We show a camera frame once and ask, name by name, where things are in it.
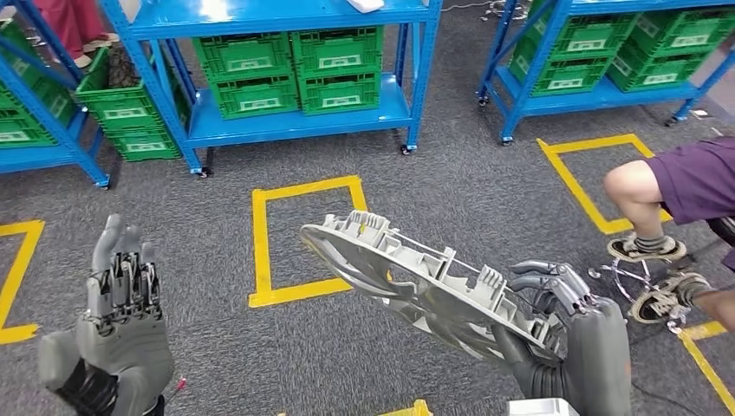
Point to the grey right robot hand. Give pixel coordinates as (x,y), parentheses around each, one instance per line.
(600,356)

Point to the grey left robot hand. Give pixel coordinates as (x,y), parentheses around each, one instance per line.
(129,350)

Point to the grey plastic wheel hubcap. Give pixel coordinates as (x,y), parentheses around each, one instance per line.
(390,270)

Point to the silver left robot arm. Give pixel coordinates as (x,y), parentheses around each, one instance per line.
(154,409)

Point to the blue metal shelf rack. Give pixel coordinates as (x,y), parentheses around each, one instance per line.
(287,123)
(34,158)
(574,100)

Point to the white curved plastic part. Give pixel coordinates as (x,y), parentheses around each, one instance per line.
(364,4)

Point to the black stool chrome base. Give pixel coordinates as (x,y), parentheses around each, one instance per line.
(623,281)
(508,8)

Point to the yellow floor tape square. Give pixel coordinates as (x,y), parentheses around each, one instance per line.
(574,183)
(17,275)
(261,252)
(706,356)
(410,410)

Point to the person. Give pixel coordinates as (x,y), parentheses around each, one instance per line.
(69,23)
(689,178)

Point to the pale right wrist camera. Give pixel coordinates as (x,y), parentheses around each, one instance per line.
(542,409)

